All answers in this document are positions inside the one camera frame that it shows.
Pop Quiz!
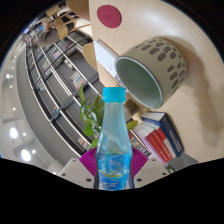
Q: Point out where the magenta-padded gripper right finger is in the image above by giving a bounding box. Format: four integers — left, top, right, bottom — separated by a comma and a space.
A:
128, 147, 170, 189

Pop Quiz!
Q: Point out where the group of wooden frame chairs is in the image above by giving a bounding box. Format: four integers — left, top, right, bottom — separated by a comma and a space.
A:
44, 4, 91, 39

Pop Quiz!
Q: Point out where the green potted table plant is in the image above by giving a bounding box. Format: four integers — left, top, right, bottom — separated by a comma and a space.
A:
78, 84, 140, 149

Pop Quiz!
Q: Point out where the group of ceiling lights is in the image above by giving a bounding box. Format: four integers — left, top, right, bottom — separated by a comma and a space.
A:
3, 71, 38, 163

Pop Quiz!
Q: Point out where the thick blue book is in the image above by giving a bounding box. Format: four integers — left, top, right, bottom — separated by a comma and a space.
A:
140, 111, 185, 158

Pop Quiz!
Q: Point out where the clear bottle with blue cap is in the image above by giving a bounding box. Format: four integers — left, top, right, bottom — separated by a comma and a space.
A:
95, 87, 134, 191

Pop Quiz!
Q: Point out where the flat round red coaster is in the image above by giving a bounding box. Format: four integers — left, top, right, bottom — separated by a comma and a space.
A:
96, 4, 123, 29

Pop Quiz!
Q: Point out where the grey wall shelf unit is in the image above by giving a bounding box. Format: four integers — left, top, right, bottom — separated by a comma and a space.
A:
21, 29, 158, 161

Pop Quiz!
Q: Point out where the pink-covered book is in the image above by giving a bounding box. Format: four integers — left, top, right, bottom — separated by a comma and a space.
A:
133, 128, 164, 164

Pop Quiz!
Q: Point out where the wooden shell chair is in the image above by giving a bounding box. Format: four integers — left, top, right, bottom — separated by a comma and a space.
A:
82, 42, 99, 72
65, 0, 91, 22

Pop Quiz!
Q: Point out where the grey dotted ceramic mug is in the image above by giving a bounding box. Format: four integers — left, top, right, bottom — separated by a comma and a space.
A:
114, 37, 188, 110

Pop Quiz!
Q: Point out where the red book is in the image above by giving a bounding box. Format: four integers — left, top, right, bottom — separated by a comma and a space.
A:
141, 124, 174, 164

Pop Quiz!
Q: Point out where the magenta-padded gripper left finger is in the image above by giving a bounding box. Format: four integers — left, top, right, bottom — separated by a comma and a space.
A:
58, 147, 101, 190

